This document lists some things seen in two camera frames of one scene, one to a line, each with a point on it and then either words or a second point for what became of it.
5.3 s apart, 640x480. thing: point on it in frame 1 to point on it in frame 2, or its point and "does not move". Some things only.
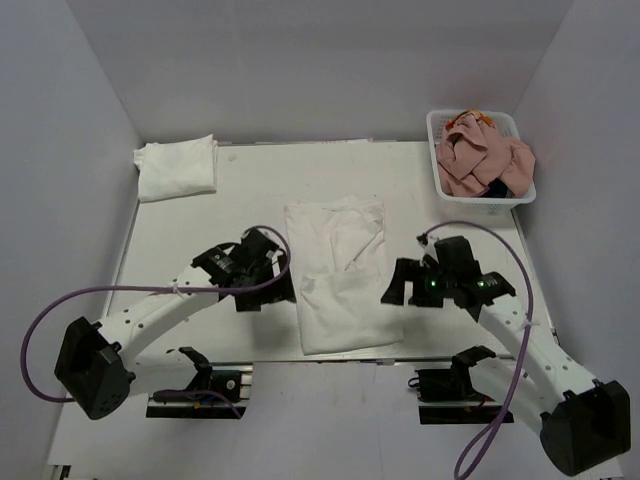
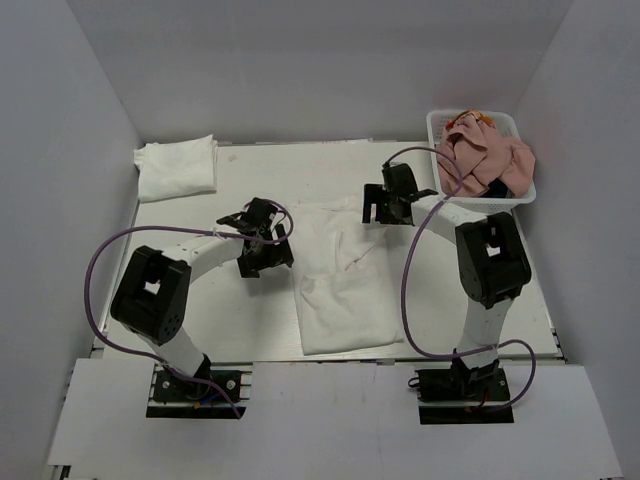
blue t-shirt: [497, 189] does not move
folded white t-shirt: [177, 169] does not move
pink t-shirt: [471, 153] does not move
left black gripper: [277, 291] to [279, 254]
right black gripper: [411, 270] to [376, 193]
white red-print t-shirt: [345, 299] does not move
